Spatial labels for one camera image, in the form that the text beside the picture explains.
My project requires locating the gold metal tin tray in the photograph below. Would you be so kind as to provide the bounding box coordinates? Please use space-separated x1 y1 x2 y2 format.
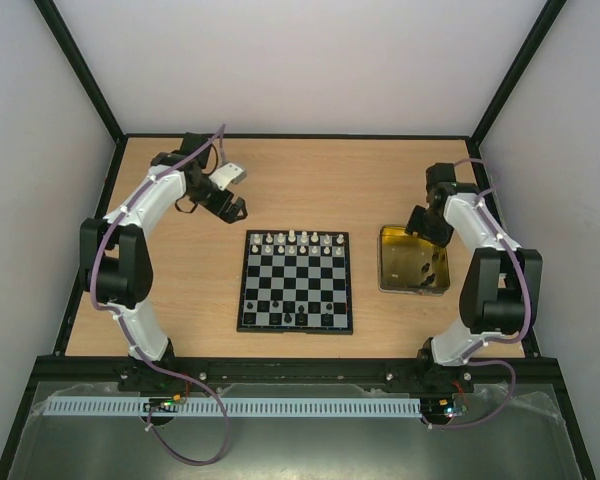
378 225 451 296

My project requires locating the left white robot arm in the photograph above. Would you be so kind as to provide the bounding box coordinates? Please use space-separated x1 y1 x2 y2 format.
79 127 248 363

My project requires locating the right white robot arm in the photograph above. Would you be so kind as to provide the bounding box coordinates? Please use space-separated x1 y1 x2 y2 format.
405 163 543 392

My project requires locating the black white chessboard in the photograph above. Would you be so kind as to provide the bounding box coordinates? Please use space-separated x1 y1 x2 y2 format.
236 230 354 335

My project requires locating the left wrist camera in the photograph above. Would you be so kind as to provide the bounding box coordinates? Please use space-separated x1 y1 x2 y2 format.
209 162 247 191

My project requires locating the black frame enclosure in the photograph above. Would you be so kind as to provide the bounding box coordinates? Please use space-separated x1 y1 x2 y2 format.
0 0 595 479

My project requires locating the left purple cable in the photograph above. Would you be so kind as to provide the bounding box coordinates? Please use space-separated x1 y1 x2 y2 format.
88 123 231 464

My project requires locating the black mounting rail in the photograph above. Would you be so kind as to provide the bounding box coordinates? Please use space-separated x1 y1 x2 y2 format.
117 357 476 394

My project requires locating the white slotted cable duct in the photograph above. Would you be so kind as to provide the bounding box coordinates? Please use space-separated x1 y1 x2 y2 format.
43 396 421 418

